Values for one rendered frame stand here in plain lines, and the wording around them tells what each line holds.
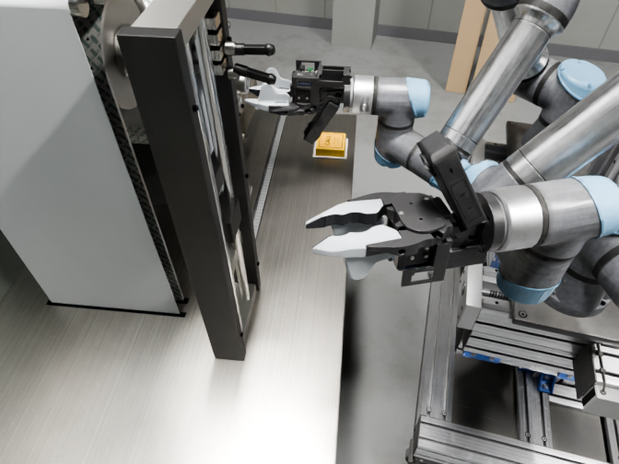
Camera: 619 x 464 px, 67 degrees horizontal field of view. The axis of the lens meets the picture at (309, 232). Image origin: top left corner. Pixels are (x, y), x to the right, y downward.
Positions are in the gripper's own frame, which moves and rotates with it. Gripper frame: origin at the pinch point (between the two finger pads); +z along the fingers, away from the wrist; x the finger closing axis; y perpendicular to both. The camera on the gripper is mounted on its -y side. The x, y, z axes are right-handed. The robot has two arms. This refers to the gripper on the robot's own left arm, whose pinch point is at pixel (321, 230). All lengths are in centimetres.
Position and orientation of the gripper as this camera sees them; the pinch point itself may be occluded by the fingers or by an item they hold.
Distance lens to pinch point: 50.8
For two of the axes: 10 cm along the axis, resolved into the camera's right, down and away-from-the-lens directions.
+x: -1.8, -6.2, 7.7
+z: -9.8, 1.4, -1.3
